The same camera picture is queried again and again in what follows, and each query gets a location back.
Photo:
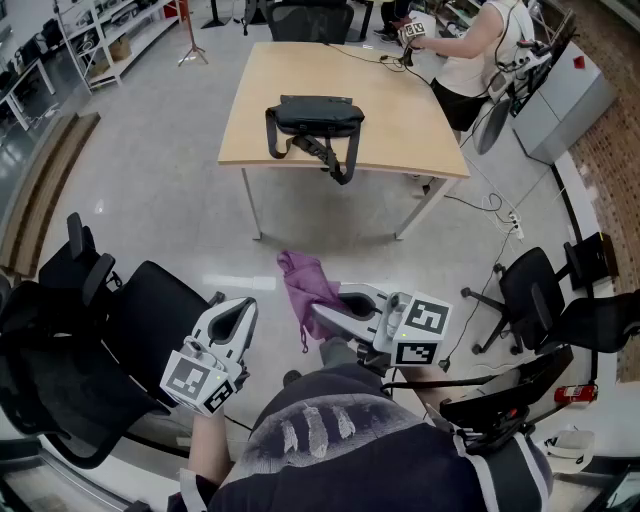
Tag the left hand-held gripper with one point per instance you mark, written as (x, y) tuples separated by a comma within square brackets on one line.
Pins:
[(192, 377)]

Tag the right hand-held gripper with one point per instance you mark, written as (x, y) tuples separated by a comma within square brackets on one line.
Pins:
[(425, 325)]

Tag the purple cloth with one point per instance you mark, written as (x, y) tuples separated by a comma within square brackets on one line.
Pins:
[(302, 285)]

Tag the black backpack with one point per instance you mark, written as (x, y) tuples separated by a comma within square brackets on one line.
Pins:
[(315, 116)]

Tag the person's left forearm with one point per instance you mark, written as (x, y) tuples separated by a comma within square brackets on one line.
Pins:
[(207, 445)]

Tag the person's grey trouser leg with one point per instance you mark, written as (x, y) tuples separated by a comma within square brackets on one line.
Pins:
[(337, 352)]

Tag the person's black shoe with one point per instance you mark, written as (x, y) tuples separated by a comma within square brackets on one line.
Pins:
[(291, 377)]

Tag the person's dark printed shirt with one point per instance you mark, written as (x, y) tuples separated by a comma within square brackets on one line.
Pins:
[(360, 460)]

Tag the black mesh office chair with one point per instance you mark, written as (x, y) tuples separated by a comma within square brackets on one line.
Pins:
[(60, 360), (310, 20), (540, 300)]

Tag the white power strip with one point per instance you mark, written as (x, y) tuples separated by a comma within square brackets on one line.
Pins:
[(516, 226)]

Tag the light wooden table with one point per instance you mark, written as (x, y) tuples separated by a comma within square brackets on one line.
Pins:
[(395, 125)]

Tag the stack of wooden planks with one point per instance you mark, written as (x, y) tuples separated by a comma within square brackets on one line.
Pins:
[(40, 195)]

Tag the red fire extinguisher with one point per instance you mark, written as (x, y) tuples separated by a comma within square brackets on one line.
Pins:
[(575, 393)]

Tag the grey metal cabinet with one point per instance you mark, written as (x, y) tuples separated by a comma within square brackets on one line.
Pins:
[(565, 105)]

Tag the brown tripod stand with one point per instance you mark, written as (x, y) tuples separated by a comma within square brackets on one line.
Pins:
[(192, 35)]

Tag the cardboard box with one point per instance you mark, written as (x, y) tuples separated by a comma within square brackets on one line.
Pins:
[(120, 49)]

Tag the black monitor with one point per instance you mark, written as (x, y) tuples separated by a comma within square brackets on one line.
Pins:
[(545, 60)]

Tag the white side desk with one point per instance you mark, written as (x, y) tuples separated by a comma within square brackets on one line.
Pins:
[(22, 90)]

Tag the white shelving rack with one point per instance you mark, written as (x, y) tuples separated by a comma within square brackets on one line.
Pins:
[(115, 35)]

